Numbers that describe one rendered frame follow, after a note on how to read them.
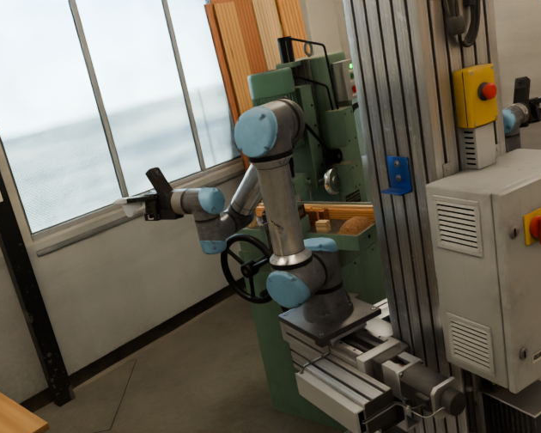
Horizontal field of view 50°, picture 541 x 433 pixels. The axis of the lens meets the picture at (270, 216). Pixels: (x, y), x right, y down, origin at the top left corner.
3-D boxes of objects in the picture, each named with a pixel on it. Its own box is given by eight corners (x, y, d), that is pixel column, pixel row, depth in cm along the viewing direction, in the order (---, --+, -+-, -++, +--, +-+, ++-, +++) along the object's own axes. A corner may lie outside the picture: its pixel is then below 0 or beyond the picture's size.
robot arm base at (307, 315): (363, 308, 172) (358, 278, 169) (323, 329, 165) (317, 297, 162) (332, 295, 184) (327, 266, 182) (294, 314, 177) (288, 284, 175)
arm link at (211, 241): (240, 242, 176) (232, 207, 173) (217, 257, 167) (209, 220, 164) (219, 241, 180) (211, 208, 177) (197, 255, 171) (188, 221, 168)
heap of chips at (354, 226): (336, 234, 215) (334, 224, 214) (355, 221, 225) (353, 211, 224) (356, 234, 209) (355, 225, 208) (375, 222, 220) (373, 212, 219)
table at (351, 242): (221, 250, 242) (219, 236, 240) (267, 224, 264) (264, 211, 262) (347, 261, 203) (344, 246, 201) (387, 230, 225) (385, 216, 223)
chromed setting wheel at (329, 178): (325, 198, 242) (319, 170, 238) (340, 190, 250) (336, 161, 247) (331, 198, 240) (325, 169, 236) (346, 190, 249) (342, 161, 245)
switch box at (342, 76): (336, 102, 246) (330, 64, 242) (349, 97, 253) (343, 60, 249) (349, 100, 242) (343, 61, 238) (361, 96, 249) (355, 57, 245)
